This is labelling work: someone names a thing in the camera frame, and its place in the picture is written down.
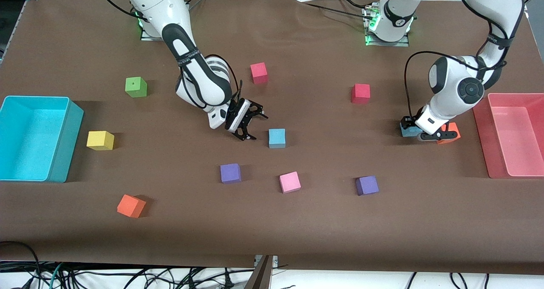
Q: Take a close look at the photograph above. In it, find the green foam block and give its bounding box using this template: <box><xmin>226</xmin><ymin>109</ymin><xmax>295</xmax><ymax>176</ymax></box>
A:
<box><xmin>125</xmin><ymin>77</ymin><xmax>148</xmax><ymax>98</ymax></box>

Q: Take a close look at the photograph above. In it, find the purple foam block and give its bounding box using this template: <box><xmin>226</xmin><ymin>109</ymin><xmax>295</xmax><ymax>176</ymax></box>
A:
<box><xmin>355</xmin><ymin>176</ymin><xmax>380</xmax><ymax>196</ymax></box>
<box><xmin>220</xmin><ymin>163</ymin><xmax>242</xmax><ymax>184</ymax></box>

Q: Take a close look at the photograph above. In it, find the black cable on cloth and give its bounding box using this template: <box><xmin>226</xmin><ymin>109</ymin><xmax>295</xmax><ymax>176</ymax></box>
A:
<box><xmin>289</xmin><ymin>0</ymin><xmax>377</xmax><ymax>17</ymax></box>

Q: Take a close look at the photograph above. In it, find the black looped floor cable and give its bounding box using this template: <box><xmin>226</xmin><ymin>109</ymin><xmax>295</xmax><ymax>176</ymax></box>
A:
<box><xmin>0</xmin><ymin>241</ymin><xmax>42</xmax><ymax>289</ymax></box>

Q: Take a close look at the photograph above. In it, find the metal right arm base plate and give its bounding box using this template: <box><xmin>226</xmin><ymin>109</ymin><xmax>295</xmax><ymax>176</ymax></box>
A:
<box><xmin>139</xmin><ymin>23</ymin><xmax>164</xmax><ymax>42</ymax></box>

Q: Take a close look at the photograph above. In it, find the yellow foam block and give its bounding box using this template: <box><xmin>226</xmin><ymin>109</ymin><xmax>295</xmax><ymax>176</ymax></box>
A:
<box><xmin>86</xmin><ymin>130</ymin><xmax>115</xmax><ymax>151</ymax></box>

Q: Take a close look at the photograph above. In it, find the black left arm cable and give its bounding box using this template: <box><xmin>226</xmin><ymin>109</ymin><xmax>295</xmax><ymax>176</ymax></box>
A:
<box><xmin>404</xmin><ymin>51</ymin><xmax>468</xmax><ymax>119</ymax></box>

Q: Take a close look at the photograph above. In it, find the orange foam block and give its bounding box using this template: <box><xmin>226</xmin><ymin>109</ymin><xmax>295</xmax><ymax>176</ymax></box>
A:
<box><xmin>438</xmin><ymin>122</ymin><xmax>461</xmax><ymax>145</ymax></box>
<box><xmin>117</xmin><ymin>194</ymin><xmax>147</xmax><ymax>218</ymax></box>

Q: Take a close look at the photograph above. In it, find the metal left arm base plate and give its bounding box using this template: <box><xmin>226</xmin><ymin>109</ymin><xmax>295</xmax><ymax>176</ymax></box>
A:
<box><xmin>365</xmin><ymin>4</ymin><xmax>411</xmax><ymax>47</ymax></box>

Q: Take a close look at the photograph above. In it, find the brown table cloth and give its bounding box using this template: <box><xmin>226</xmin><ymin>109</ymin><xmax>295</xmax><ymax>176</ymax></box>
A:
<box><xmin>0</xmin><ymin>0</ymin><xmax>544</xmax><ymax>276</ymax></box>

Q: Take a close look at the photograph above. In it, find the teal floor cable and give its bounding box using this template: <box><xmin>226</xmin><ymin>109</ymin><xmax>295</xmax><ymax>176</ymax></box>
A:
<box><xmin>49</xmin><ymin>263</ymin><xmax>64</xmax><ymax>289</ymax></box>

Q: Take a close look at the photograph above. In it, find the light blue foam block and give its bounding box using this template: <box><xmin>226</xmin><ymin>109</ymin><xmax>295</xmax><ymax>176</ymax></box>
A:
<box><xmin>399</xmin><ymin>121</ymin><xmax>423</xmax><ymax>138</ymax></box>
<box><xmin>268</xmin><ymin>128</ymin><xmax>286</xmax><ymax>149</ymax></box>

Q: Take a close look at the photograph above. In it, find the pink foam block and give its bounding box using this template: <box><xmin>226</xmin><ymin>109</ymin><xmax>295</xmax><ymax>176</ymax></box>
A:
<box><xmin>279</xmin><ymin>171</ymin><xmax>301</xmax><ymax>194</ymax></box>

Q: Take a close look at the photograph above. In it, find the grey metal bar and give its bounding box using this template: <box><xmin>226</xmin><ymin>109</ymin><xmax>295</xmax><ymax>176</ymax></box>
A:
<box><xmin>244</xmin><ymin>255</ymin><xmax>273</xmax><ymax>289</ymax></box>

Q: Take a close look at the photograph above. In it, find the pink plastic bin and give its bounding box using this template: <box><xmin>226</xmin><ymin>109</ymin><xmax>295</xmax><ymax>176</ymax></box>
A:
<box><xmin>473</xmin><ymin>93</ymin><xmax>544</xmax><ymax>179</ymax></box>

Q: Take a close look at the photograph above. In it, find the red foam block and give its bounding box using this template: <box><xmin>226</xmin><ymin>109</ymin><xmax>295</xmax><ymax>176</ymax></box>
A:
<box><xmin>250</xmin><ymin>62</ymin><xmax>269</xmax><ymax>85</ymax></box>
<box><xmin>351</xmin><ymin>84</ymin><xmax>371</xmax><ymax>105</ymax></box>

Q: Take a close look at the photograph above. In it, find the cyan plastic bin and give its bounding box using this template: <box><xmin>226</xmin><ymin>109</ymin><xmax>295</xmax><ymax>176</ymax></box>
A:
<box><xmin>0</xmin><ymin>96</ymin><xmax>85</xmax><ymax>183</ymax></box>

